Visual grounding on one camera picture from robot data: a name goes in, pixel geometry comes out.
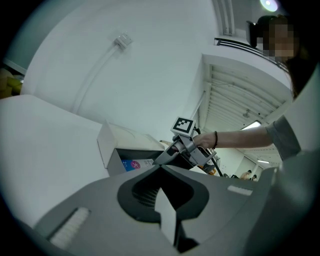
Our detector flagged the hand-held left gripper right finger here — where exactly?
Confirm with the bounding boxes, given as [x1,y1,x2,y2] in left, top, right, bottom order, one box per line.
[161,151,317,256]

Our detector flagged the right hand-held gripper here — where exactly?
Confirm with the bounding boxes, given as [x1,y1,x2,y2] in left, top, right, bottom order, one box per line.
[152,116,217,174]

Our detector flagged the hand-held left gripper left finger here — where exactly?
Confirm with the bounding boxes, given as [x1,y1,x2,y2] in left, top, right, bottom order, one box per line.
[33,164,176,256]

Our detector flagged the blue and white carton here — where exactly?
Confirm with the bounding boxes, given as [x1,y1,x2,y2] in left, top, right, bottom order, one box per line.
[120,158,155,173]

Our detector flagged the grey cardboard box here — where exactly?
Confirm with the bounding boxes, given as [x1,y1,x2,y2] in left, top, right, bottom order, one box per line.
[96,119,166,176]

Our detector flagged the person's right forearm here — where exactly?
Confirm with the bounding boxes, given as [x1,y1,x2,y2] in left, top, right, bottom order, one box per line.
[214,124,274,150]

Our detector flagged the person's right hand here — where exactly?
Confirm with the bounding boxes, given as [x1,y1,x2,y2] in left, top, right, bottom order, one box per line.
[192,132,216,151]

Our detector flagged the person's grey clothing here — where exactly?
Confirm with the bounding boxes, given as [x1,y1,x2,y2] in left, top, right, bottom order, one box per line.
[264,115,303,161]

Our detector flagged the yellow bin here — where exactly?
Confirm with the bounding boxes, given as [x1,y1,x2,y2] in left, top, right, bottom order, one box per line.
[5,75,24,97]

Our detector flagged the person's face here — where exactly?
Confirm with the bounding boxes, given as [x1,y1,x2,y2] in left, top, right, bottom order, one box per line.
[256,15,301,63]

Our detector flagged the round ceiling lamp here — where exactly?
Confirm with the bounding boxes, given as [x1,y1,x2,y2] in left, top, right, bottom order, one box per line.
[259,0,279,12]

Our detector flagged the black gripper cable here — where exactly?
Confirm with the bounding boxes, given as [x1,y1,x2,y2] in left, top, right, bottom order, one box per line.
[209,154,225,178]

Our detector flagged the white wall conduit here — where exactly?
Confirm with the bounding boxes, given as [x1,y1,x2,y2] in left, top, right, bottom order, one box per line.
[71,44,119,116]

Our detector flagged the black head-worn camera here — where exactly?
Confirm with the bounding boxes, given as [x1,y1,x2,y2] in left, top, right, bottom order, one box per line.
[245,19,264,49]

